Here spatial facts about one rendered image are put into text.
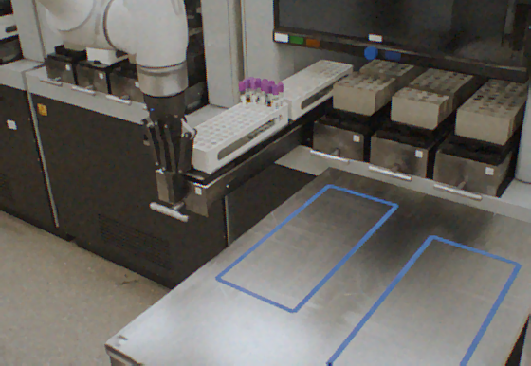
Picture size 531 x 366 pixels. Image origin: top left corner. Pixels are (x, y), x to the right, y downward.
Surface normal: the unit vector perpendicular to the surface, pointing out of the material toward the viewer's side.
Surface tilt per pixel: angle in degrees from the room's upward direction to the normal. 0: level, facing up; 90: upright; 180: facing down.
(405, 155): 90
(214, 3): 90
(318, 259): 0
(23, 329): 0
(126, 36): 92
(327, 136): 90
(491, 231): 0
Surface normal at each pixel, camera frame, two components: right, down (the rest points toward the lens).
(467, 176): -0.57, 0.39
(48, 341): -0.03, -0.89
